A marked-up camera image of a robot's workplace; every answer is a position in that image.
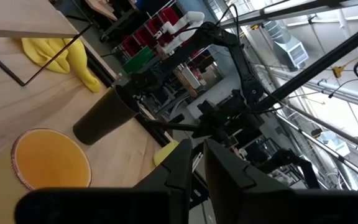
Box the white mug with orange inside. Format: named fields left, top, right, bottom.
left=10, top=128, right=93, bottom=191

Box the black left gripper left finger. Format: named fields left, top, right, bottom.
left=134, top=138, right=194, bottom=224

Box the hanging yellow cable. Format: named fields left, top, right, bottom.
left=332, top=43, right=358, bottom=78

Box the tall black tumbler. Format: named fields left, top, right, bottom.
left=72, top=84, right=141, bottom=146

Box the green bin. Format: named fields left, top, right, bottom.
left=122, top=46, right=155, bottom=74

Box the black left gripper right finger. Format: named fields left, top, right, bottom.
left=203, top=138, right=291, bottom=224

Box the yellow cloth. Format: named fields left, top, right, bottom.
left=21, top=37, right=102, bottom=93

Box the grey ventilation unit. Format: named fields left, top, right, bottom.
left=262, top=19, right=310, bottom=68

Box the black overhead frame beam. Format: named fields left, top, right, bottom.
left=253, top=19, right=358, bottom=111

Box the small yellow mug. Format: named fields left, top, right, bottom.
left=153, top=139, right=180, bottom=167

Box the rack of red bins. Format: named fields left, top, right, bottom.
left=121, top=6, right=198, bottom=58

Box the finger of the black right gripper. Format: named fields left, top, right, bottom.
left=168, top=113, right=186, bottom=124
left=140, top=119, right=198, bottom=133

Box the black wire rack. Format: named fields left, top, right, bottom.
left=0, top=0, right=93, bottom=87

